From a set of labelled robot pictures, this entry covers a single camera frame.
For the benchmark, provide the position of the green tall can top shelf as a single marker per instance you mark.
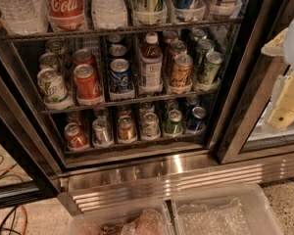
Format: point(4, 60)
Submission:
point(148, 11)

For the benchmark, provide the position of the clear water bottle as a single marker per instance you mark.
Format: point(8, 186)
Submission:
point(109, 14)
point(24, 17)

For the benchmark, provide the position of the brown tea bottle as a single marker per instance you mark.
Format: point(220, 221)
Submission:
point(150, 64)

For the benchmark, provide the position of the blue pepsi can bottom shelf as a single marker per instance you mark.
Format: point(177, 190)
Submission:
point(196, 119)

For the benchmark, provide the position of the white green 7up can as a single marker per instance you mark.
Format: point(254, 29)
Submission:
point(150, 128)

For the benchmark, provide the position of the right fridge glass door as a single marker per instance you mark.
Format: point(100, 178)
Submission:
point(243, 140)

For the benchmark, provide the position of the red cola can bottom shelf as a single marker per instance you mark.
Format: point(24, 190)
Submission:
point(75, 137)

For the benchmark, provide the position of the large red cola can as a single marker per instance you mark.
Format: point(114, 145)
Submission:
point(88, 89)

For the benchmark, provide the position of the red coca cola bottle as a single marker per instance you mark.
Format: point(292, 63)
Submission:
point(65, 15)

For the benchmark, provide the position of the left clear plastic bin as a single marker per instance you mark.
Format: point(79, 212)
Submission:
point(149, 217)

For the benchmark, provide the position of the green soda can bottom shelf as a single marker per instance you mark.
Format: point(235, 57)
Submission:
point(173, 125)

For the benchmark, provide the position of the clear water bottle middle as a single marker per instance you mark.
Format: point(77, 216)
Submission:
point(109, 14)

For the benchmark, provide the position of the large blue pepsi can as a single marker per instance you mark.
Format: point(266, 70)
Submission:
point(120, 80)

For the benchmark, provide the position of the large white 7up can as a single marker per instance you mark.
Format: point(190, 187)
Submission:
point(56, 94)

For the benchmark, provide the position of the right clear plastic bin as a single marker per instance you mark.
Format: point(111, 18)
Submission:
point(239, 209)

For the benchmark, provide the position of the gold brown soda can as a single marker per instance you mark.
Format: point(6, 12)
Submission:
point(126, 129)

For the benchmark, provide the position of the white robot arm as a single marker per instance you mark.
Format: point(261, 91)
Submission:
point(288, 57)

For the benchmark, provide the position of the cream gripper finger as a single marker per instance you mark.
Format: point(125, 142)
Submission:
point(281, 111)
point(275, 46)

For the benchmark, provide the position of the gold root beer can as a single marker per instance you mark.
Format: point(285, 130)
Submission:
point(179, 79)

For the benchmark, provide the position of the clear plastic bin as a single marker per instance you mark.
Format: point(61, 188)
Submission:
point(239, 209)
point(149, 217)

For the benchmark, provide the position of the green ginger ale can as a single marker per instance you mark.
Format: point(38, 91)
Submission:
point(209, 68)

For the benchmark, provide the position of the clear water bottle left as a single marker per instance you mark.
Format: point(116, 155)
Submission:
point(24, 17)

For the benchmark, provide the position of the metal fridge base grille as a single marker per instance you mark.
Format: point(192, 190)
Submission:
point(111, 185)

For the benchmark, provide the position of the silver diet cola can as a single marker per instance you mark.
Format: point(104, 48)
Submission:
point(101, 133)

